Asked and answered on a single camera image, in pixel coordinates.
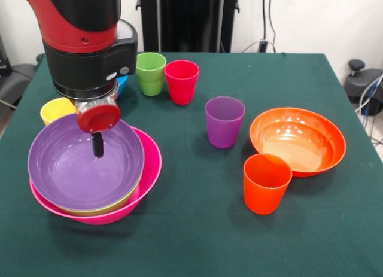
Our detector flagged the purple bowl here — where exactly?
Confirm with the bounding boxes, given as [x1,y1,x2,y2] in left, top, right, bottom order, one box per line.
[27,113,145,212]

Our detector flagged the orange bowl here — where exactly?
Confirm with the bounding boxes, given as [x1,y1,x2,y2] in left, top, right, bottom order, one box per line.
[249,107,347,178]

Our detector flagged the yellow cup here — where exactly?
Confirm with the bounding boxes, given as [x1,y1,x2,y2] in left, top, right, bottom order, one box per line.
[39,97,78,127]

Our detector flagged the purple cup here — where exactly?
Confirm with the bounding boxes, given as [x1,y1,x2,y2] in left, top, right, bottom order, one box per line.
[205,96,246,149]

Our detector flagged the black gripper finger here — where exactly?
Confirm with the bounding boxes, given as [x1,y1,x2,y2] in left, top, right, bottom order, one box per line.
[91,132,105,159]

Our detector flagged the blue bowl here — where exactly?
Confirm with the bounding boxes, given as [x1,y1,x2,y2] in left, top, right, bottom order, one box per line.
[115,75,130,99]

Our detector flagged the green bowl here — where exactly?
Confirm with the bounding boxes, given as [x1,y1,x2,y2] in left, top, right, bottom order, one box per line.
[61,175,143,217]

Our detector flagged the dark green tablecloth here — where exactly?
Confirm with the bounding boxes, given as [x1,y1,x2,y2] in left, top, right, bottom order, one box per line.
[0,50,383,277]

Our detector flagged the orange cup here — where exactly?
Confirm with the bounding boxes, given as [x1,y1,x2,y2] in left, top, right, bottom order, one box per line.
[243,153,293,215]

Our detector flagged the grey cable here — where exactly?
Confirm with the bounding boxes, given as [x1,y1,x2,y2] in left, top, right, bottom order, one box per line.
[355,75,383,113]

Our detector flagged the green cup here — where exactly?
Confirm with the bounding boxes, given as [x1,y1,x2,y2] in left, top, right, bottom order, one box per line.
[137,76,165,96]
[136,51,167,82]

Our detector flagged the red cup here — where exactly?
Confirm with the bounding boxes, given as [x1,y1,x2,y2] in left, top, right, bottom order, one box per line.
[164,60,200,105]

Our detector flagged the pink bowl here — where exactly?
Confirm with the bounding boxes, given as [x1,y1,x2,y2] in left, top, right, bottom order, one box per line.
[29,126,163,226]

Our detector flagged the black equipment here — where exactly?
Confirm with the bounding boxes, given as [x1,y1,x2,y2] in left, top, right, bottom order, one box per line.
[0,34,38,110]

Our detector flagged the black cable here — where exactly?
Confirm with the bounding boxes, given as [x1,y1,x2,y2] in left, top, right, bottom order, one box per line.
[268,0,277,53]
[262,0,268,43]

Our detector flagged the blue cable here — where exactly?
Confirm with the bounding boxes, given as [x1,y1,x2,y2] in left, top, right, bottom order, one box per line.
[362,75,379,119]

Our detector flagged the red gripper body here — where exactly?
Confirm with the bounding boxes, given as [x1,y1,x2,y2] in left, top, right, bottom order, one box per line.
[76,102,122,133]

